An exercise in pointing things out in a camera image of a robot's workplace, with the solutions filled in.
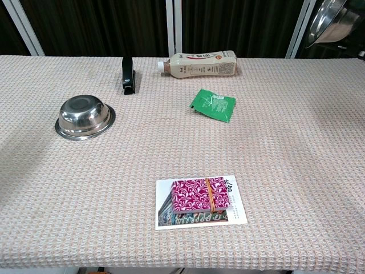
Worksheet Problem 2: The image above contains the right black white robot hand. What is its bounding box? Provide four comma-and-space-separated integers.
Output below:
305, 0, 365, 61

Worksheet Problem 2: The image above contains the stainless steel bowl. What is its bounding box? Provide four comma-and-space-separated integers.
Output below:
307, 0, 360, 46
55, 94, 116, 141

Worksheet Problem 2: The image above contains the green foil sachet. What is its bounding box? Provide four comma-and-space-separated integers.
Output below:
188, 88, 237, 124

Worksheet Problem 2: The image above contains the beige milk tea bottle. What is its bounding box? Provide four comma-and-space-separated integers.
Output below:
157, 50, 238, 80

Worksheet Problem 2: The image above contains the white photo postcard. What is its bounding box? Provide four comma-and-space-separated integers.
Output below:
155, 175, 248, 231

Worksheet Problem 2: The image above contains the orange rubber band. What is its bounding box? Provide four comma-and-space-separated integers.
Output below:
204, 177, 216, 212

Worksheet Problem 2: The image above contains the beige waffle tablecloth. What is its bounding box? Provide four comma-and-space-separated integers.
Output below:
0, 54, 365, 269

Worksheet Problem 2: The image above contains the pink patterned card deck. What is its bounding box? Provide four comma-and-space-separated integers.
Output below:
170, 176, 231, 215

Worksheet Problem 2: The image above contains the black pleated curtain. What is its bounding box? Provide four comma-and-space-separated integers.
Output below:
0, 0, 365, 59

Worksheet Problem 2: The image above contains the white frame post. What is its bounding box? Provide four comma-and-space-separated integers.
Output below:
285, 0, 318, 59
166, 0, 183, 58
0, 0, 46, 57

